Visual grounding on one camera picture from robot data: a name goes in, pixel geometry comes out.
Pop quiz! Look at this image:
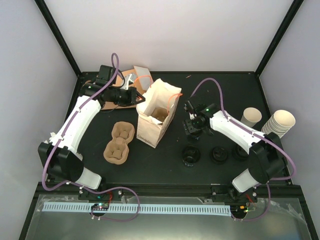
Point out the black paper coffee cup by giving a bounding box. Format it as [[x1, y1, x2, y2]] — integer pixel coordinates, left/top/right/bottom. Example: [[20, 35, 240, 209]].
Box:
[[184, 126, 202, 141]]

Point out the printed white paper bag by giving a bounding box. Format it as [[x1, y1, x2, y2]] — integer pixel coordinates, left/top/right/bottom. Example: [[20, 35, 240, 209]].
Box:
[[136, 78, 183, 148]]

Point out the separated brown cup carrier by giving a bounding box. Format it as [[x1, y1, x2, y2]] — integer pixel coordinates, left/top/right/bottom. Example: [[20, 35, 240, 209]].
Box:
[[151, 107, 169, 125]]

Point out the black plastic cup lid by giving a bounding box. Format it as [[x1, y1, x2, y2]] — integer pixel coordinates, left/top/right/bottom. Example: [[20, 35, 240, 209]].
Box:
[[209, 146, 229, 165]]

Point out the brown pulp cup carrier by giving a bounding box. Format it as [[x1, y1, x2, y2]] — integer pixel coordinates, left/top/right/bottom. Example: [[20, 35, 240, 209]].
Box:
[[103, 121, 135, 165]]

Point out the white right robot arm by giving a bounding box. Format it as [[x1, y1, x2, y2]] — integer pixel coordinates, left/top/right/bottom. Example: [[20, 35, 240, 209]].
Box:
[[182, 99, 290, 202]]

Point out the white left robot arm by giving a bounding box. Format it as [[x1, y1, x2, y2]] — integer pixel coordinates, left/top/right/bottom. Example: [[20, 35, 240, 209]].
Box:
[[38, 65, 146, 200]]

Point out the single paper coffee cup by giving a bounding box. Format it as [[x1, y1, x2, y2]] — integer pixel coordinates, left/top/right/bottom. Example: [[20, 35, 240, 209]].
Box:
[[240, 107, 262, 128]]

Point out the brown kraft paper bag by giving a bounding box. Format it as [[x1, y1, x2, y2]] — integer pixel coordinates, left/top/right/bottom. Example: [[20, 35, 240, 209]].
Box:
[[79, 75, 136, 108]]

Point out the orange kraft paper bag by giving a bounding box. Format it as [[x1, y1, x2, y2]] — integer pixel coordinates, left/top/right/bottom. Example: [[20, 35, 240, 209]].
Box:
[[115, 66, 154, 94]]

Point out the stack of paper cups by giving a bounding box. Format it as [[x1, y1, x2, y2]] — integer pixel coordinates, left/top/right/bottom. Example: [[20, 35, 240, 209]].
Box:
[[261, 109, 296, 139]]

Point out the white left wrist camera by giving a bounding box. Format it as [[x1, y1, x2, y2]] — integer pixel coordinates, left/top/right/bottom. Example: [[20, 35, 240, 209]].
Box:
[[121, 73, 137, 90]]

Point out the white slotted cable rail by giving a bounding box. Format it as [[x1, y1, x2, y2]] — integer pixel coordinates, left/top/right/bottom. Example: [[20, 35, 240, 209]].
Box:
[[42, 202, 232, 217]]

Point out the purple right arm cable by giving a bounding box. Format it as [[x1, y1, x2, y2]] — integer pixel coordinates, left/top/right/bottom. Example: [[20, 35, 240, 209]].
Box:
[[190, 78, 299, 221]]

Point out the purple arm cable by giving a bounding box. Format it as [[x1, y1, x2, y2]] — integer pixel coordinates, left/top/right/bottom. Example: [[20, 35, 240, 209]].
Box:
[[190, 78, 299, 221], [41, 53, 142, 224]]

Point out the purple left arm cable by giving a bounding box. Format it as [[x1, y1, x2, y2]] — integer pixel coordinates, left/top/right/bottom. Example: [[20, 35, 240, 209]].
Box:
[[41, 53, 142, 224]]

